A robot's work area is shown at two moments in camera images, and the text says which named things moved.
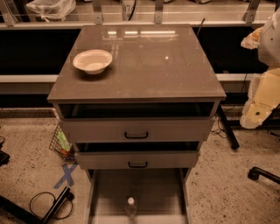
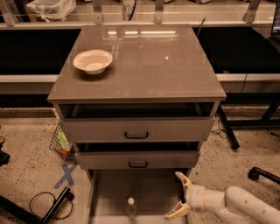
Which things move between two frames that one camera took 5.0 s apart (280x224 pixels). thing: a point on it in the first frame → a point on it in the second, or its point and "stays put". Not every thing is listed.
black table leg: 227,128 stays put
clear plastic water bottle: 131,208 stays put
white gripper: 269,44 → 196,196
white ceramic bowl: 93,61 stays put
